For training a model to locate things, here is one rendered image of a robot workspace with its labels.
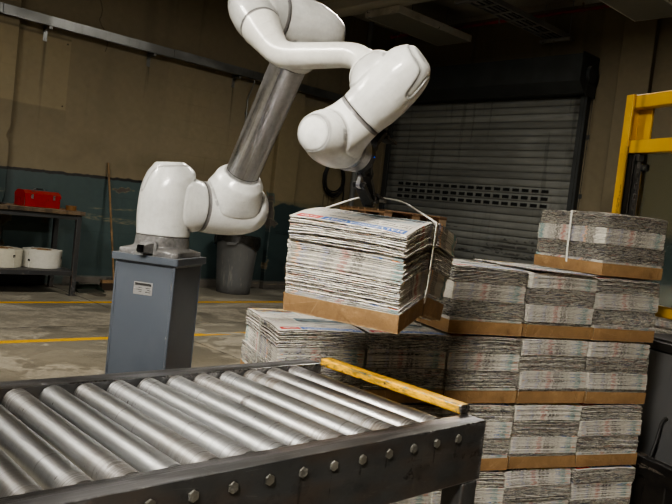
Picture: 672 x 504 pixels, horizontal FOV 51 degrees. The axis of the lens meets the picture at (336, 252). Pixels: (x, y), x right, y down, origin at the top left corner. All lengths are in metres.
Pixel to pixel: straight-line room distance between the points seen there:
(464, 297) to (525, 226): 7.54
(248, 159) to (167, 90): 7.31
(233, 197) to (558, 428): 1.40
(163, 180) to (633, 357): 1.78
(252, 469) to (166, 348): 1.04
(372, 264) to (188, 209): 0.73
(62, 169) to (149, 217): 6.70
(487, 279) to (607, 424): 0.76
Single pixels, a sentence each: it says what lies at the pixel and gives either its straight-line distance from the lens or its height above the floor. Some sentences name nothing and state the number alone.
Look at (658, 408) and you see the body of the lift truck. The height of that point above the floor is 0.50.
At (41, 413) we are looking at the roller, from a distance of 1.29.
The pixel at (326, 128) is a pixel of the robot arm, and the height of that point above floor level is 1.33.
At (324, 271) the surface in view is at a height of 1.04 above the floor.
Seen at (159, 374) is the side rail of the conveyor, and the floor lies 0.80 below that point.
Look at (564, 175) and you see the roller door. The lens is 9.65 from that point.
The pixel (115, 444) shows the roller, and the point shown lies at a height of 0.79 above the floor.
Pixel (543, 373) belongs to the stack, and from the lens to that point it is 2.58.
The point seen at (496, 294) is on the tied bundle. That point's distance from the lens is 2.41.
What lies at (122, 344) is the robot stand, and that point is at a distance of 2.14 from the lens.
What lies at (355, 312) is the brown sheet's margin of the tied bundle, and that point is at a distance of 1.58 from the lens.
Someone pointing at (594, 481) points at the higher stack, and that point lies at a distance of 2.86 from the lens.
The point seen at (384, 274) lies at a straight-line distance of 1.54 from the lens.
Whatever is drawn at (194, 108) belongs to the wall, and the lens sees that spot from 9.55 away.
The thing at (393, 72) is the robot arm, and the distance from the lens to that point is 1.39.
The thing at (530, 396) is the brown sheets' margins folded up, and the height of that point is 0.63.
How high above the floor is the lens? 1.17
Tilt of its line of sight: 3 degrees down
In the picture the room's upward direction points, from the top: 6 degrees clockwise
